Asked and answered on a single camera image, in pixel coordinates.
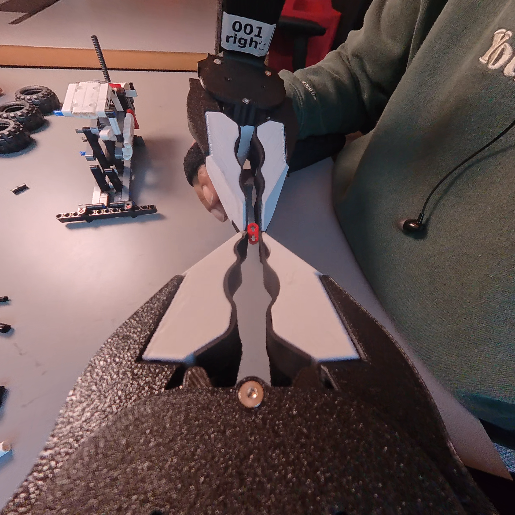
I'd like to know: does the wooden board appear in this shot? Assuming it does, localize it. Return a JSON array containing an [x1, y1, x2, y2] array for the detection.
[[0, 44, 211, 74]]

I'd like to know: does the grey background table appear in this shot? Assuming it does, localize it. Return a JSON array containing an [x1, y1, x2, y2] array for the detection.
[[0, 0, 220, 53]]

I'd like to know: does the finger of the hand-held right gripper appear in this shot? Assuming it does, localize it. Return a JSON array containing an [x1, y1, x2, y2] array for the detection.
[[205, 112, 248, 234], [255, 121, 290, 234]]

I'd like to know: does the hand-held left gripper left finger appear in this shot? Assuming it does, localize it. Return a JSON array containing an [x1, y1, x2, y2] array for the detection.
[[143, 233, 247, 365]]

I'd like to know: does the pile of small toy pieces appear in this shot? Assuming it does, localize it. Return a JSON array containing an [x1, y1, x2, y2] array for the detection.
[[0, 295, 13, 464]]

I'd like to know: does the toy truck chassis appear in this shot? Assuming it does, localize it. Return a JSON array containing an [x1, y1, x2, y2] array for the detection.
[[56, 80, 158, 224]]

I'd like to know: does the black toy tyre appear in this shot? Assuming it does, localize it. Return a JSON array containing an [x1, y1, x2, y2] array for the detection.
[[0, 118, 34, 155], [15, 84, 62, 116], [0, 100, 46, 132]]

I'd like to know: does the grey desk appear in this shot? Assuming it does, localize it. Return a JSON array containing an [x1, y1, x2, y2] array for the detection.
[[0, 66, 512, 515]]

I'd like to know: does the person's torso in green sweatshirt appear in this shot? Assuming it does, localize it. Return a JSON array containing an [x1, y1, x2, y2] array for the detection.
[[332, 0, 515, 433]]

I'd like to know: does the black ribbed toy rod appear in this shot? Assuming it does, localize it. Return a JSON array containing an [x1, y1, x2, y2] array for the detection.
[[91, 35, 112, 86]]

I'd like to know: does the red plastic chair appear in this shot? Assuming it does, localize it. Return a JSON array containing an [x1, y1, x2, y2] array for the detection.
[[267, 0, 343, 74]]

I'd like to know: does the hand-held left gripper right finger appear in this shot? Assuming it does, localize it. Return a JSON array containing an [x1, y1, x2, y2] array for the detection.
[[257, 233, 361, 363]]

